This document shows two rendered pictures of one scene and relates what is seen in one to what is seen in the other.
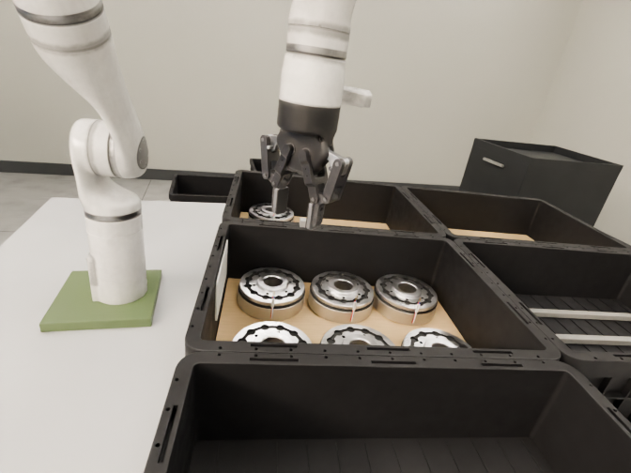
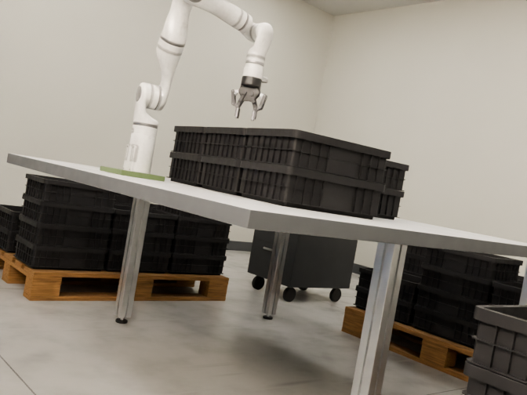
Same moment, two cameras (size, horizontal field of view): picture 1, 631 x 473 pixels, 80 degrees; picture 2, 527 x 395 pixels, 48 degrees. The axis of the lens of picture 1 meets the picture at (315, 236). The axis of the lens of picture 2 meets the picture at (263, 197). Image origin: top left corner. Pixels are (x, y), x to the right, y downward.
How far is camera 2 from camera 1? 1.84 m
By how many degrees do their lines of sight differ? 32
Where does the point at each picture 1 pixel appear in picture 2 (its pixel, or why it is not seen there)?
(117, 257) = (150, 146)
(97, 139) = (155, 89)
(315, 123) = (257, 82)
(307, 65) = (256, 66)
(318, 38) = (259, 59)
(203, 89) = not seen: outside the picture
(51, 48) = (172, 52)
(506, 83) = not seen: hidden behind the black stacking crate
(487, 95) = not seen: hidden behind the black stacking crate
